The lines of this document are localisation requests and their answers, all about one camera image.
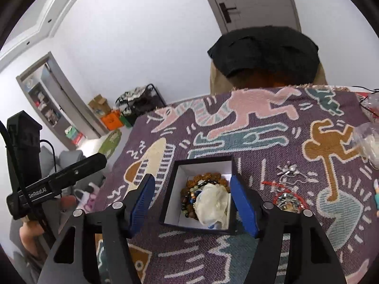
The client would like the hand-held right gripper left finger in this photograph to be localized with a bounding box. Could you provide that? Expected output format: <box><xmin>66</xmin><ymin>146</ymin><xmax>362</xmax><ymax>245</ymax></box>
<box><xmin>37</xmin><ymin>174</ymin><xmax>156</xmax><ymax>284</ymax></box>

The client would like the black shoe rack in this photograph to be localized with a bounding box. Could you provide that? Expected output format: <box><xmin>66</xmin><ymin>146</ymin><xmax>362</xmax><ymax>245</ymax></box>
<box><xmin>115</xmin><ymin>84</ymin><xmax>166</xmax><ymax>122</ymax></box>

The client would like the grey sofa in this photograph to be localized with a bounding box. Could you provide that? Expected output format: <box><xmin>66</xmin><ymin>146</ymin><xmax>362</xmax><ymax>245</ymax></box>
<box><xmin>38</xmin><ymin>146</ymin><xmax>105</xmax><ymax>210</ymax></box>

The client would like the dark blue jewelry box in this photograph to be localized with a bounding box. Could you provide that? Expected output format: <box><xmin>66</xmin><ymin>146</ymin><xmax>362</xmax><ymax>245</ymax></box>
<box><xmin>159</xmin><ymin>155</ymin><xmax>239</xmax><ymax>236</ymax></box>

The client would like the green bag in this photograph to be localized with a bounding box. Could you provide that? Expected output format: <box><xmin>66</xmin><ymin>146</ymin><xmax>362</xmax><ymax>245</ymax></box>
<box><xmin>119</xmin><ymin>113</ymin><xmax>134</xmax><ymax>129</ymax></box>

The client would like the cardboard box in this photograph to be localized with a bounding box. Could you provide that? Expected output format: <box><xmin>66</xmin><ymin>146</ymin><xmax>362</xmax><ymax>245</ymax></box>
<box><xmin>88</xmin><ymin>95</ymin><xmax>112</xmax><ymax>116</ymax></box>

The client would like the brown wooden bead bracelet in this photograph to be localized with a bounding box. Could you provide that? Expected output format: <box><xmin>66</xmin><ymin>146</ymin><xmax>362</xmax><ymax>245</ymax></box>
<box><xmin>181</xmin><ymin>175</ymin><xmax>230</xmax><ymax>204</ymax></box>

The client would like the printed blanket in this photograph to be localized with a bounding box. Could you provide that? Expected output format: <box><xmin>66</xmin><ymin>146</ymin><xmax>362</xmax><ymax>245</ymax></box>
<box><xmin>96</xmin><ymin>84</ymin><xmax>379</xmax><ymax>284</ymax></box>

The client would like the tan chair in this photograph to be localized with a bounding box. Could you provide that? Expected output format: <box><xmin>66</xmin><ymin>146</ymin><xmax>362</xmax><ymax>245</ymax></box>
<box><xmin>209</xmin><ymin>61</ymin><xmax>329</xmax><ymax>96</ymax></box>

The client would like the clear plastic bag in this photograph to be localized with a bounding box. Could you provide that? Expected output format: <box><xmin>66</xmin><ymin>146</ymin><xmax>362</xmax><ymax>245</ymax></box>
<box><xmin>349</xmin><ymin>123</ymin><xmax>379</xmax><ymax>170</ymax></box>

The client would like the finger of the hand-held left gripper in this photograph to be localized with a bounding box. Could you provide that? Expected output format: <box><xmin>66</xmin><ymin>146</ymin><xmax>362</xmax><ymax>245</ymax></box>
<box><xmin>49</xmin><ymin>153</ymin><xmax>108</xmax><ymax>190</ymax></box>

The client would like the black cable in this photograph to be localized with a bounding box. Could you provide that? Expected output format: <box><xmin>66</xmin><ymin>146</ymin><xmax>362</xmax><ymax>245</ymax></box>
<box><xmin>40</xmin><ymin>140</ymin><xmax>59</xmax><ymax>173</ymax></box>

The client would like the red beaded bracelet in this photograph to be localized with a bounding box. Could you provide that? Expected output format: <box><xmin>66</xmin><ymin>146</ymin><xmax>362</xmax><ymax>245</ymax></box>
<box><xmin>272</xmin><ymin>192</ymin><xmax>309</xmax><ymax>212</ymax></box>

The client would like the grey wall shelf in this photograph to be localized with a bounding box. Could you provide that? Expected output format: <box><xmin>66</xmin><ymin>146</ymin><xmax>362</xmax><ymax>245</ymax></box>
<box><xmin>16</xmin><ymin>52</ymin><xmax>108</xmax><ymax>151</ymax></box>

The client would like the silver necklace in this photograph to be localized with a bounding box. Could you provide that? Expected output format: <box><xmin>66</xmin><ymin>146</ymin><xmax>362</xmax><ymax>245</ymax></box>
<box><xmin>277</xmin><ymin>164</ymin><xmax>316</xmax><ymax>184</ymax></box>

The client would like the dark door handle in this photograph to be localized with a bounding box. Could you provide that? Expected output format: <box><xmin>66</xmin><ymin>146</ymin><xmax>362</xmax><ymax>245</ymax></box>
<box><xmin>219</xmin><ymin>2</ymin><xmax>237</xmax><ymax>23</ymax></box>

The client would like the person's left hand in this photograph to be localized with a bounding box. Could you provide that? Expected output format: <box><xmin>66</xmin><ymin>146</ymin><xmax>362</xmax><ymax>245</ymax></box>
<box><xmin>19</xmin><ymin>217</ymin><xmax>45</xmax><ymax>256</ymax></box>

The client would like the green rug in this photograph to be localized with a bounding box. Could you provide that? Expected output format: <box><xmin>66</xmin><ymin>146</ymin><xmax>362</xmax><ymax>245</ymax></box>
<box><xmin>98</xmin><ymin>129</ymin><xmax>122</xmax><ymax>160</ymax></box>

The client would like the orange bag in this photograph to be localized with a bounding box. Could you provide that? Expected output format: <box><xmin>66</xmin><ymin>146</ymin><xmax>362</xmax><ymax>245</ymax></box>
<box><xmin>101</xmin><ymin>110</ymin><xmax>122</xmax><ymax>131</ymax></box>

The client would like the white organza pouch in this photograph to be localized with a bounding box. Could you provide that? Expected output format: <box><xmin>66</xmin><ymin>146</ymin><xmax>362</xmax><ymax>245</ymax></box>
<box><xmin>197</xmin><ymin>183</ymin><xmax>231</xmax><ymax>230</ymax></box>

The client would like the pink white slipper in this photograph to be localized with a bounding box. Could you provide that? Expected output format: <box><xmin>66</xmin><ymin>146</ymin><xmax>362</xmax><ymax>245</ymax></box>
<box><xmin>74</xmin><ymin>183</ymin><xmax>100</xmax><ymax>214</ymax></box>

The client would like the red string bracelet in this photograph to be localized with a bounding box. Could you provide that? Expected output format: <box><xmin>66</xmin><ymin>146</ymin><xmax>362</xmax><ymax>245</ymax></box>
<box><xmin>262</xmin><ymin>180</ymin><xmax>300</xmax><ymax>193</ymax></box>

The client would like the multicolour bead bracelet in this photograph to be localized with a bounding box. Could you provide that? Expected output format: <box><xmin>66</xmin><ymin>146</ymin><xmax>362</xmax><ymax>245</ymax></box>
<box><xmin>180</xmin><ymin>189</ymin><xmax>205</xmax><ymax>221</ymax></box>

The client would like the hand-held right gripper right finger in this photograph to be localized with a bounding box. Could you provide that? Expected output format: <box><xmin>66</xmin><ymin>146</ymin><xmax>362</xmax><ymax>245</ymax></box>
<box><xmin>229</xmin><ymin>174</ymin><xmax>347</xmax><ymax>284</ymax></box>

